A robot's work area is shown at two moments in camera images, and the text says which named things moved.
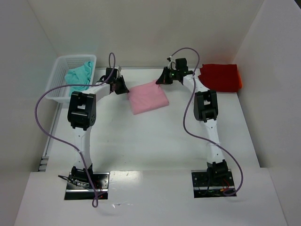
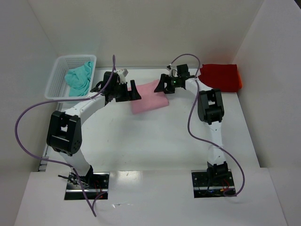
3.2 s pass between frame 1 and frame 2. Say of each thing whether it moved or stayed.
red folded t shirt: stayed
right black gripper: moved
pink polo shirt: stayed
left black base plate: stayed
